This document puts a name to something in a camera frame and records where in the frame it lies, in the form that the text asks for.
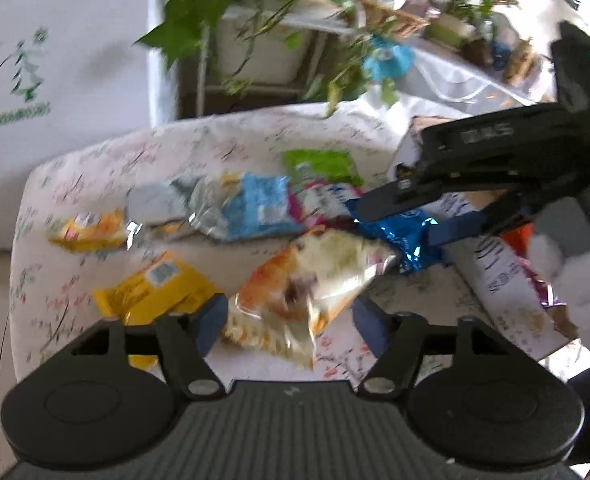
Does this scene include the pink white snack packet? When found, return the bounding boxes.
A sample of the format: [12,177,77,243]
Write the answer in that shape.
[289,181,366,226]

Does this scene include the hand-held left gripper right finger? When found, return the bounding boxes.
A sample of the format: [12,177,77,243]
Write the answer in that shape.
[352,296,516,398]

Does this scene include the floral tablecloth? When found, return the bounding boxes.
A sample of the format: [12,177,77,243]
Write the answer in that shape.
[9,102,583,386]

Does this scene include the purple foil packet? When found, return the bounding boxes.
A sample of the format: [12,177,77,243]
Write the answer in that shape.
[522,260,567,311]

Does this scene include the green snack packet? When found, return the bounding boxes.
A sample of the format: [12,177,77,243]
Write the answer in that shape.
[281,149,365,187]

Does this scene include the silver foil snack packet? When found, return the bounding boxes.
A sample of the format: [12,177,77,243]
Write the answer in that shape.
[126,174,236,242]

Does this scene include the small potted plant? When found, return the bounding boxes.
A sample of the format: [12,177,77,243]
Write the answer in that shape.
[425,0,536,48]

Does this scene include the orange clear snack bag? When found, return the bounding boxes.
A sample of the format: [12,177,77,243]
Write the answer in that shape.
[222,227,400,372]

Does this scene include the blue foil snack packet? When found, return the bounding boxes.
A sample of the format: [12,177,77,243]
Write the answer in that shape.
[350,210,451,275]

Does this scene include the blue ornament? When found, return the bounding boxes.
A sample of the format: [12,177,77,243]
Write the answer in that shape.
[362,35,416,83]

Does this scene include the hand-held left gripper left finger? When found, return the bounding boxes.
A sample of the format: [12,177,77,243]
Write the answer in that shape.
[67,294,228,401]

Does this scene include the wicker basket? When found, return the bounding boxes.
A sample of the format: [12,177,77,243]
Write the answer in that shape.
[365,2,428,37]

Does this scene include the white cabinet with green print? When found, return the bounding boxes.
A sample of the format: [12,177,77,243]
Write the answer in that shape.
[0,0,181,253]

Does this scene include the brown figurine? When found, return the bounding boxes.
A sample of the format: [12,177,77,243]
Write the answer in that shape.
[502,40,537,86]

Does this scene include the orange red packet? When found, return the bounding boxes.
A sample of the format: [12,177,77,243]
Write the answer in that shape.
[502,224,535,261]

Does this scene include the white cardboard box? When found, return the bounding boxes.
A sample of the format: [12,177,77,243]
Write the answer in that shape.
[387,115,583,361]

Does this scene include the green trailing houseplant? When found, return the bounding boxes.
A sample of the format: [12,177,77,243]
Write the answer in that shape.
[135,0,416,117]

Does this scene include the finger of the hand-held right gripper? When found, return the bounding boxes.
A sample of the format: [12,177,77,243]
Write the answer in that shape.
[427,191,532,247]
[346,160,517,223]

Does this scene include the person's right hand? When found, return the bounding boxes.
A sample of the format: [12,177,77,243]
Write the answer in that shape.
[528,180,590,352]

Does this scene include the light blue snack packet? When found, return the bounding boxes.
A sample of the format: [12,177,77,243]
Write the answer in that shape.
[222,172,303,240]

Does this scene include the white covered side table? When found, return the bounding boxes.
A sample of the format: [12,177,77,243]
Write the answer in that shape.
[275,0,566,126]

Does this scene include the yellow snack packet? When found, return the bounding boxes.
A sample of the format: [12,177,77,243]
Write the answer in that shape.
[92,250,226,370]
[49,209,128,253]

